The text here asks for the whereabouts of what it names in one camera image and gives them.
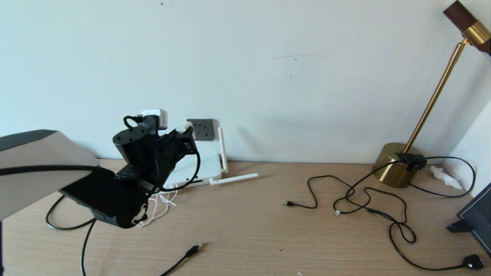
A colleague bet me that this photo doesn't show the thin white adapter cable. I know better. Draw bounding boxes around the thin white adapter cable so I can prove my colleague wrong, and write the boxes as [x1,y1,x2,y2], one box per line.
[136,190,179,227]

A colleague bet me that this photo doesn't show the white router with antennas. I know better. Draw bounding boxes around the white router with antennas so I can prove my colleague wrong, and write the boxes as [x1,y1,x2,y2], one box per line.
[163,126,259,189]

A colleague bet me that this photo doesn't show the brass desk lamp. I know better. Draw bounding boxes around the brass desk lamp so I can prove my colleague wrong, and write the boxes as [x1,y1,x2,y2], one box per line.
[372,0,491,188]

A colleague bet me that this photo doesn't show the black clip on lamp base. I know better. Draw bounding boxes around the black clip on lamp base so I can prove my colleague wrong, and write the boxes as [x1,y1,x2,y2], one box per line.
[395,153,427,172]

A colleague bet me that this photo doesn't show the crumpled white tissue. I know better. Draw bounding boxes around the crumpled white tissue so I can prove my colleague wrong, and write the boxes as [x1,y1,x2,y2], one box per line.
[430,165,463,190]

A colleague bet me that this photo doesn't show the black clip stand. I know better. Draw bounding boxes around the black clip stand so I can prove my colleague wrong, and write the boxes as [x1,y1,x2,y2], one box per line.
[447,220,472,233]

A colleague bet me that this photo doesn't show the grey wall socket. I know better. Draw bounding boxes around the grey wall socket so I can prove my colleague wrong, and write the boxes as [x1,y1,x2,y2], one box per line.
[187,118,214,141]

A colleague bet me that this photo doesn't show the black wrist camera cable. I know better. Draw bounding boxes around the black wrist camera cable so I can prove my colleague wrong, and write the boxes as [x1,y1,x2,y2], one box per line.
[123,115,201,192]

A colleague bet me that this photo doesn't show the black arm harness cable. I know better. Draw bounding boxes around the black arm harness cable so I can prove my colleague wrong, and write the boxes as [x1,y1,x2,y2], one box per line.
[0,164,117,179]

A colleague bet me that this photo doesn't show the black USB cable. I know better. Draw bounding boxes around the black USB cable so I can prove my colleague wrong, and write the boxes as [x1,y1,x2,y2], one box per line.
[283,175,417,244]

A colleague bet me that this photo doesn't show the thin black table cable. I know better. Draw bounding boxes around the thin black table cable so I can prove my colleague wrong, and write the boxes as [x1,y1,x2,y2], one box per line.
[81,219,97,276]
[46,195,96,230]

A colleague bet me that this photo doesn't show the black cable with silver tip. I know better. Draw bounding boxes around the black cable with silver tip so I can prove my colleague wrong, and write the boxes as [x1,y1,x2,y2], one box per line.
[334,187,407,227]

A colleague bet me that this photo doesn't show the black lamp power cable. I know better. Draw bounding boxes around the black lamp power cable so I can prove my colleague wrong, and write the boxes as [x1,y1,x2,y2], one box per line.
[333,155,484,271]

